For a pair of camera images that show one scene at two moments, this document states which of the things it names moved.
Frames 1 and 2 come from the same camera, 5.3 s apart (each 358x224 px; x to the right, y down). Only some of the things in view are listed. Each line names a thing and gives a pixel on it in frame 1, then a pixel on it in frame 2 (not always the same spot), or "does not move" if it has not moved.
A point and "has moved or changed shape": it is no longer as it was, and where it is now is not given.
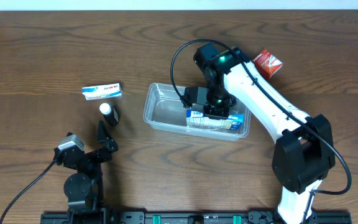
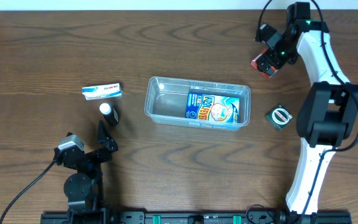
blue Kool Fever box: x=234 y=122 has moved or changed shape
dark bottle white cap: x=110 y=114 does not move
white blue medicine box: x=102 y=91 does not move
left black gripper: x=96 y=154 does not move
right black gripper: x=216 y=112 -> x=272 y=59
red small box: x=266 y=64 does not move
